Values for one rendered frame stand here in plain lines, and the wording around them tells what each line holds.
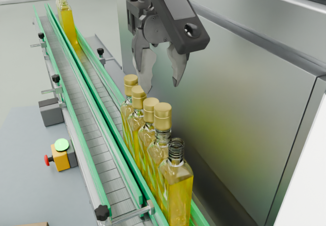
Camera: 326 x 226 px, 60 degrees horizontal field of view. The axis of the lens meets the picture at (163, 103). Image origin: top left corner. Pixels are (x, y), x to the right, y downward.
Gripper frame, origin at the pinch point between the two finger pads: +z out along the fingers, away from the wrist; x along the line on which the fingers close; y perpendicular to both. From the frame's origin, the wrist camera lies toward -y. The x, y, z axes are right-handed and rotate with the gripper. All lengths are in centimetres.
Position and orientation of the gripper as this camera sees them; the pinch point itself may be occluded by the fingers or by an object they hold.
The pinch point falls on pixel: (163, 86)
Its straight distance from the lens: 51.0
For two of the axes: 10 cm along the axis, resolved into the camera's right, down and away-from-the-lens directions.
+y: -4.3, -5.1, 7.5
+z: 0.0, 8.2, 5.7
